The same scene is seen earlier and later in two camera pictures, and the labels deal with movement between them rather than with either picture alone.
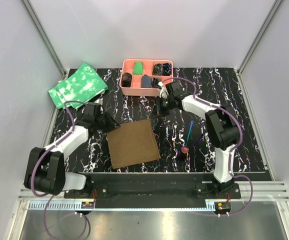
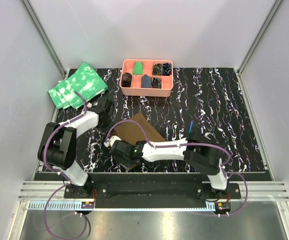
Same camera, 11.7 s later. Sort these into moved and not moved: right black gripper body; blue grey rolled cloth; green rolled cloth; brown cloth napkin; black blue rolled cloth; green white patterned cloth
Moved: brown cloth napkin; right black gripper body
Not moved: blue grey rolled cloth; green rolled cloth; green white patterned cloth; black blue rolled cloth
